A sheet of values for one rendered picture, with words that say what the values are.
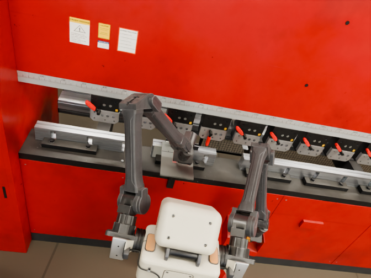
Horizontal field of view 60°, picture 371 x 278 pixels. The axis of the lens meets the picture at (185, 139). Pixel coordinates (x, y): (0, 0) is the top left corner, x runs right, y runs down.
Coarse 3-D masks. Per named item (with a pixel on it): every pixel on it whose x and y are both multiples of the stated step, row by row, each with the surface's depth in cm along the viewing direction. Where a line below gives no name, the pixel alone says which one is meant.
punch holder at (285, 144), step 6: (270, 126) 184; (276, 126) 178; (276, 132) 181; (282, 132) 181; (288, 132) 181; (294, 132) 181; (264, 138) 190; (270, 138) 183; (282, 138) 184; (288, 138) 184; (294, 138) 184; (270, 144) 186; (276, 144) 187; (282, 144) 188; (288, 144) 186; (282, 150) 189
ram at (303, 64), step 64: (64, 0) 132; (128, 0) 133; (192, 0) 133; (256, 0) 134; (320, 0) 134; (64, 64) 151; (128, 64) 152; (192, 64) 152; (256, 64) 153; (320, 64) 154
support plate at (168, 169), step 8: (168, 144) 186; (168, 152) 181; (168, 160) 176; (160, 168) 171; (168, 168) 172; (176, 168) 173; (184, 168) 174; (192, 168) 176; (168, 176) 168; (176, 176) 169; (184, 176) 170; (192, 176) 171
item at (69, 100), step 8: (64, 96) 200; (72, 96) 202; (80, 96) 204; (88, 96) 206; (64, 104) 199; (72, 104) 199; (80, 104) 199; (64, 112) 203; (72, 112) 203; (80, 112) 204; (88, 112) 203; (120, 112) 204; (120, 120) 208; (192, 128) 213; (352, 160) 235
